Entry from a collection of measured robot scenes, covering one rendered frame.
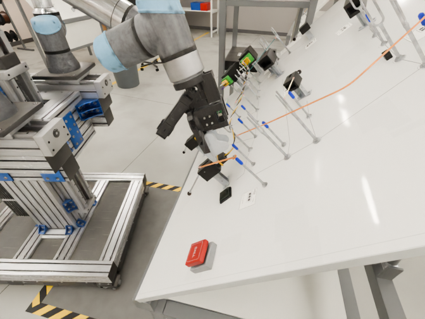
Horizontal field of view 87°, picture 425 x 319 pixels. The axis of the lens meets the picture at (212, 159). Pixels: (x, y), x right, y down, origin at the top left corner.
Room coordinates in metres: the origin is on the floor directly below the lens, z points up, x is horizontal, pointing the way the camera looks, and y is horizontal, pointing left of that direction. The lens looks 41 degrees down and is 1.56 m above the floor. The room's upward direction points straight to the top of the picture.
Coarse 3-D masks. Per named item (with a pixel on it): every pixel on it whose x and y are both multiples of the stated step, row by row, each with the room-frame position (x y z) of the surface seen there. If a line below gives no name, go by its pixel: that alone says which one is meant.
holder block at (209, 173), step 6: (204, 162) 0.48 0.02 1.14; (210, 162) 0.45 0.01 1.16; (198, 168) 0.47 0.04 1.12; (204, 168) 0.45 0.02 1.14; (210, 168) 0.45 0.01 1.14; (216, 168) 0.45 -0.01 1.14; (198, 174) 0.45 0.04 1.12; (204, 174) 0.45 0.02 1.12; (210, 174) 0.45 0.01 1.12; (216, 174) 0.45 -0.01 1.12
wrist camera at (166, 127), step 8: (184, 96) 0.43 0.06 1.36; (176, 104) 0.42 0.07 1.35; (184, 104) 0.43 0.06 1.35; (176, 112) 0.42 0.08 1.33; (184, 112) 0.42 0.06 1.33; (168, 120) 0.42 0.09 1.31; (176, 120) 0.42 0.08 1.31; (160, 128) 0.42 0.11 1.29; (168, 128) 0.42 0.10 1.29; (160, 136) 0.41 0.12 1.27; (168, 136) 0.42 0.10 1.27
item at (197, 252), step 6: (204, 240) 0.25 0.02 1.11; (192, 246) 0.25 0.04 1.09; (198, 246) 0.24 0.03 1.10; (204, 246) 0.24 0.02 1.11; (192, 252) 0.24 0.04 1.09; (198, 252) 0.23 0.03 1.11; (204, 252) 0.23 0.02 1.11; (192, 258) 0.22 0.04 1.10; (198, 258) 0.21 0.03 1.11; (204, 258) 0.22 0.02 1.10; (186, 264) 0.21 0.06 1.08; (192, 264) 0.21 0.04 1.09; (198, 264) 0.21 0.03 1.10
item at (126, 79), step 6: (132, 66) 3.76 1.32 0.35; (120, 72) 3.67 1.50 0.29; (126, 72) 3.69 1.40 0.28; (132, 72) 3.75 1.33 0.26; (120, 78) 3.68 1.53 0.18; (126, 78) 3.69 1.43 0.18; (132, 78) 3.74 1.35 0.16; (138, 78) 3.86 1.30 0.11; (120, 84) 3.70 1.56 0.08; (126, 84) 3.69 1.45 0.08; (132, 84) 3.73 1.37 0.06; (138, 84) 3.83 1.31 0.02
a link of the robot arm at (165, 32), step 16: (144, 0) 0.45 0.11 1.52; (160, 0) 0.45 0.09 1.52; (176, 0) 0.47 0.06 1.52; (144, 16) 0.45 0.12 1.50; (160, 16) 0.44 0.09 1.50; (176, 16) 0.45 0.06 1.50; (144, 32) 0.45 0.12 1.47; (160, 32) 0.44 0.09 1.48; (176, 32) 0.44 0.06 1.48; (160, 48) 0.44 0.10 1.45; (176, 48) 0.43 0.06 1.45; (192, 48) 0.45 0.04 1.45
